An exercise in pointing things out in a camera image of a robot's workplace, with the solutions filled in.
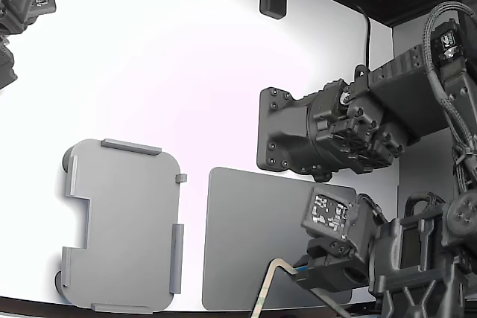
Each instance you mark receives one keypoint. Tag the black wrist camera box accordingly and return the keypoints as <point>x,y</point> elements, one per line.
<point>331,213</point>

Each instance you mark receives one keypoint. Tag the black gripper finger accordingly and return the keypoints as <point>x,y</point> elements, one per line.
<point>331,249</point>
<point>335,275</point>

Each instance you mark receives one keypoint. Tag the grey frame holder plate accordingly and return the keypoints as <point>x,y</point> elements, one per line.
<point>130,221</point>

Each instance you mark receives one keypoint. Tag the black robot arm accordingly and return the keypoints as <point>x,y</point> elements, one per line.
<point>395,83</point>

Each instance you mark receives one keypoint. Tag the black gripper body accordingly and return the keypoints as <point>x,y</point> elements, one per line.
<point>410,258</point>

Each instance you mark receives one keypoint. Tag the flat grey plate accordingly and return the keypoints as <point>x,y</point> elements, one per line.
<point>253,221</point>

